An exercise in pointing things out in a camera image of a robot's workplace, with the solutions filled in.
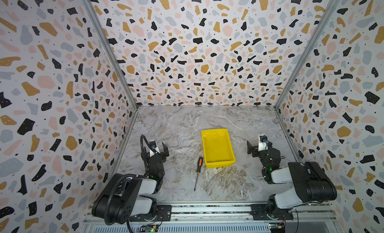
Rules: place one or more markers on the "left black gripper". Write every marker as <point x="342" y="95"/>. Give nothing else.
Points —
<point x="155" y="156"/>

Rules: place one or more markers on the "orange black handled screwdriver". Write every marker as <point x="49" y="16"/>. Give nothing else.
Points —
<point x="198" y="171"/>

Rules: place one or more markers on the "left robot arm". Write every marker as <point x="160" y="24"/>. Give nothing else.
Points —
<point x="128" y="197"/>

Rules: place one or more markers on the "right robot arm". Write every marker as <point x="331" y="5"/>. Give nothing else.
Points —
<point x="310" y="183"/>

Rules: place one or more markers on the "yellow plastic bin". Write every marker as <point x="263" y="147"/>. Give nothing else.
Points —
<point x="217" y="147"/>

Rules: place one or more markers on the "left green circuit board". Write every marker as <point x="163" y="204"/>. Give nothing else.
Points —
<point x="149" y="229"/>

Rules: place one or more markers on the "green circuit board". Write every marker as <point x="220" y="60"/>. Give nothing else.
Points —
<point x="277" y="228"/>
<point x="149" y="229"/>

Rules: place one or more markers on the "right green circuit board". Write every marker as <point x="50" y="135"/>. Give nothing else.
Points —
<point x="277" y="228"/>

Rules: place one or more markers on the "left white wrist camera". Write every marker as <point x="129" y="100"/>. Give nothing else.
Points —
<point x="153" y="148"/>

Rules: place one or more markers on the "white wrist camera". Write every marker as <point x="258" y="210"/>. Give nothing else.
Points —
<point x="263" y="143"/>
<point x="153" y="148"/>

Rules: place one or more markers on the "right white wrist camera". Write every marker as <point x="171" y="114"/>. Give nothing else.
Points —
<point x="263" y="143"/>

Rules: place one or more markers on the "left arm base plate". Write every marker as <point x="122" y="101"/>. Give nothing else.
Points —
<point x="160" y="213"/>

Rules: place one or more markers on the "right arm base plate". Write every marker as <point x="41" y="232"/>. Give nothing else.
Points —
<point x="264" y="212"/>

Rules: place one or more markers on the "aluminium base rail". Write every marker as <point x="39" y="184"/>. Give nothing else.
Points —
<point x="225" y="217"/>

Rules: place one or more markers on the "left metal corner post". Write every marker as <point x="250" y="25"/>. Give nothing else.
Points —
<point x="105" y="44"/>

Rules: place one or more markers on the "metal corner post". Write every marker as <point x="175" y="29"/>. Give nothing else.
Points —
<point x="105" y="44"/>
<point x="331" y="7"/>

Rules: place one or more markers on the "right metal corner post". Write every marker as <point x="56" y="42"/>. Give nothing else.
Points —
<point x="331" y="7"/>

